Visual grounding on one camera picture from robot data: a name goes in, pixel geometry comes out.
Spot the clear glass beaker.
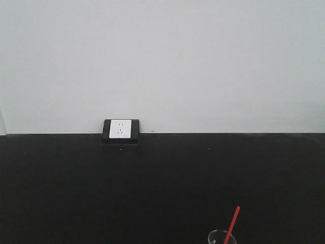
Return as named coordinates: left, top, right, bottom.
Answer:
left=207, top=229, right=237, bottom=244

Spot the red stirring rod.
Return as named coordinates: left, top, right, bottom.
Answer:
left=223, top=206, right=240, bottom=244

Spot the black socket mounting box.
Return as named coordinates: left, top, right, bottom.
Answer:
left=101, top=119, right=140, bottom=145

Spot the white wall power socket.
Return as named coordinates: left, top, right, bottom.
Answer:
left=109, top=119, right=132, bottom=139

